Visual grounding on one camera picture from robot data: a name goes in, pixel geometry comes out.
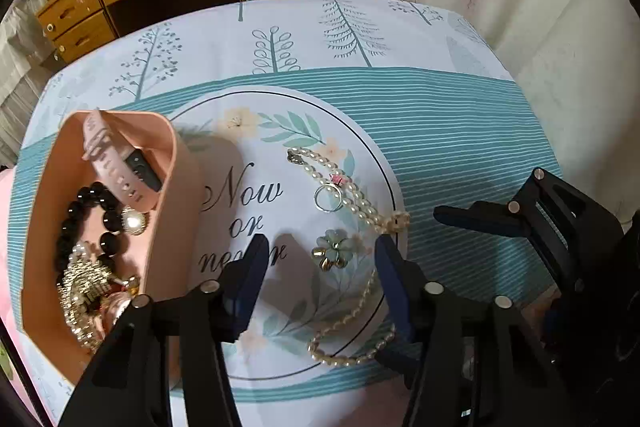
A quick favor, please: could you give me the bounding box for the silver ring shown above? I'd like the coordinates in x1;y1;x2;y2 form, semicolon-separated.
313;184;345;214

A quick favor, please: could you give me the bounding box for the pink smart watch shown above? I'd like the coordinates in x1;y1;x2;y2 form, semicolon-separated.
82;109;163;212

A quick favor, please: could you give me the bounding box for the printed tablecloth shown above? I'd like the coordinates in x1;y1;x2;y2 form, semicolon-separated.
8;0;559;426

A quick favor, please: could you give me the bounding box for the gold leaf brooch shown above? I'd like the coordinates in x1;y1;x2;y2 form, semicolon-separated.
56;244;140;355

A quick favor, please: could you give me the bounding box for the green hair clip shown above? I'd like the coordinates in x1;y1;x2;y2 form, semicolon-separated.
0;343;14;381

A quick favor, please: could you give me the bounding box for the black bead bracelet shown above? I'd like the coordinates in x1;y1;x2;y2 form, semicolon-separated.
53;181;125;287

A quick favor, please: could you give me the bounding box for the small pearl bracelet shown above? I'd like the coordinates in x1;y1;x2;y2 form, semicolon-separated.
71;241;101;266

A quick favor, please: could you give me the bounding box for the pink blanket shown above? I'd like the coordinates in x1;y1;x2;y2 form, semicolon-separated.
0;168;41;426

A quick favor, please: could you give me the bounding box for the round pearl earring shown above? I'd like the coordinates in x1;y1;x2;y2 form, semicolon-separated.
120;206;148;236

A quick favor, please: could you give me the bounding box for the long pearl necklace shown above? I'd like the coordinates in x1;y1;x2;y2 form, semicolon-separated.
286;146;412;369

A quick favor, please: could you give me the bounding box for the white lace cover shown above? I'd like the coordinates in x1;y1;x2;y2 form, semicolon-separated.
0;0;53;166

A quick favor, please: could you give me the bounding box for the green flower earring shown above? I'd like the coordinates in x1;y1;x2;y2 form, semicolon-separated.
311;230;357;272

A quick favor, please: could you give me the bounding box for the pink plastic tray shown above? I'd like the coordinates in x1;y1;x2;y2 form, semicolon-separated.
21;110;204;384

